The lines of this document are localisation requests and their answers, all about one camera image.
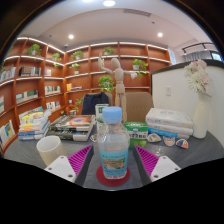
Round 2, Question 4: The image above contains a ceiling air vent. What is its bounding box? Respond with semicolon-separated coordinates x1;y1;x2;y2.
123;8;152;18

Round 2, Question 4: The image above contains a black track light rail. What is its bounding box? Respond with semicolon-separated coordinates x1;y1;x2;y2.
181;41;218;56

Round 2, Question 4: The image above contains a cream cup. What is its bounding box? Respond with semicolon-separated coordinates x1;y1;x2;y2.
36;135;69;167

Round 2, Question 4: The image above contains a pink white flower bouquet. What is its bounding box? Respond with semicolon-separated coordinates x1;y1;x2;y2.
183;59;213;98

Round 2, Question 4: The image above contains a white book stack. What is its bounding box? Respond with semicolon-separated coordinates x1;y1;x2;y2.
145;107;195;139

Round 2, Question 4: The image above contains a grey curtain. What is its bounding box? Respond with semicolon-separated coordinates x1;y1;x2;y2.
184;50;213;63

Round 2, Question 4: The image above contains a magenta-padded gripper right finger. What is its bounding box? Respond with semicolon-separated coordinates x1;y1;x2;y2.
133;144;183;186

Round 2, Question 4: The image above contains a window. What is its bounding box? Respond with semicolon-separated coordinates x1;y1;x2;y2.
210;51;224;63

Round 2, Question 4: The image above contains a wooden shelf unit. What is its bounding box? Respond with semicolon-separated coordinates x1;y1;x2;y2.
0;35;172;151

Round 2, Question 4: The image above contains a branched ceiling lamp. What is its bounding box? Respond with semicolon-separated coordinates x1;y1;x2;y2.
81;0;117;8

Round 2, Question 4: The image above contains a beige chair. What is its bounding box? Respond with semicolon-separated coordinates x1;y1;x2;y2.
124;91;155;123

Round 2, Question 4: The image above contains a colourful book stack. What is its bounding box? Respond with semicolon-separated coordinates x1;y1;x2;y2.
17;108;52;141

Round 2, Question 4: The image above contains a clear blue-capped water bottle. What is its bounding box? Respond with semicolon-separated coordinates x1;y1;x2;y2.
96;106;131;180

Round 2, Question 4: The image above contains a dark office chair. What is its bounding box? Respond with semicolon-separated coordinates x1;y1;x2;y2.
81;92;110;116

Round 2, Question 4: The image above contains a wooden artist mannequin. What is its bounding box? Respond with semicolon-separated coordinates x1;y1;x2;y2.
98;53;138;123

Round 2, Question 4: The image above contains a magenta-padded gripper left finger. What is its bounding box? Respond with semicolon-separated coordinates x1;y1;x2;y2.
43;144;95;187

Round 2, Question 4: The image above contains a green white box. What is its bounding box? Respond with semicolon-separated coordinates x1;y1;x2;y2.
123;121;149;149

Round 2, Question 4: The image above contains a flat round red coaster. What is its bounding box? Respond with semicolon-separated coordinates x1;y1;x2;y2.
95;164;131;188

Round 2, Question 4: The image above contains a tall green white carton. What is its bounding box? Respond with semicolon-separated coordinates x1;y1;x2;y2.
94;103;110;133

